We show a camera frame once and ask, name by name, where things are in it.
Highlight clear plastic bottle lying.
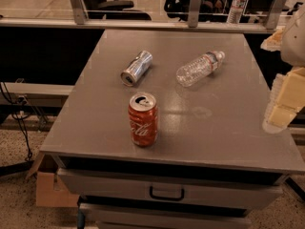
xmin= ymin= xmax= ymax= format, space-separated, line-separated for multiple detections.
xmin=176 ymin=51 xmax=225 ymax=87

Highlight black office chair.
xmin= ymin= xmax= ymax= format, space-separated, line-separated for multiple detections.
xmin=83 ymin=0 xmax=151 ymax=20

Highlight black drawer handle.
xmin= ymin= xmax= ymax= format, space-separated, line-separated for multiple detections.
xmin=149 ymin=186 xmax=185 ymax=201

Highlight lower grey drawer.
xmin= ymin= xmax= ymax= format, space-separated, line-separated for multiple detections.
xmin=80 ymin=203 xmax=251 ymax=229

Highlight silver redbull can lying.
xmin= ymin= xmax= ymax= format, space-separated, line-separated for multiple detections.
xmin=121 ymin=51 xmax=153 ymax=86

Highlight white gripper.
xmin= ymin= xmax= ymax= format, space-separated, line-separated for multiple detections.
xmin=260 ymin=28 xmax=305 ymax=135

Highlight red coca-cola can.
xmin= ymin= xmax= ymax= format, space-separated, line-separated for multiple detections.
xmin=128 ymin=92 xmax=158 ymax=147

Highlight upright water bottle background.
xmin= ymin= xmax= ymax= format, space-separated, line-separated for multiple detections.
xmin=227 ymin=0 xmax=247 ymax=24

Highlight black cables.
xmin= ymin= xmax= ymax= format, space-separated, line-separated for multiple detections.
xmin=0 ymin=81 xmax=34 ymax=162

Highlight metal railing frame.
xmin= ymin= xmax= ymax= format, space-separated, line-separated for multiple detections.
xmin=0 ymin=0 xmax=289 ymax=33

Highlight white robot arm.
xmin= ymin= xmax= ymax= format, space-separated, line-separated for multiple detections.
xmin=260 ymin=6 xmax=305 ymax=134

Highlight grey drawer cabinet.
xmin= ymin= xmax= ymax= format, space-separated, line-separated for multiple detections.
xmin=42 ymin=30 xmax=304 ymax=219

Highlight grey drawer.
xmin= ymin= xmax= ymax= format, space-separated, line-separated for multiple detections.
xmin=80 ymin=203 xmax=251 ymax=229
xmin=58 ymin=168 xmax=282 ymax=209

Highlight cardboard box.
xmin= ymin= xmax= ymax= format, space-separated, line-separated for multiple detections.
xmin=26 ymin=152 xmax=80 ymax=208

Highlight upper grey drawer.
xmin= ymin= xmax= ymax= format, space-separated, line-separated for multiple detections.
xmin=58 ymin=168 xmax=282 ymax=209

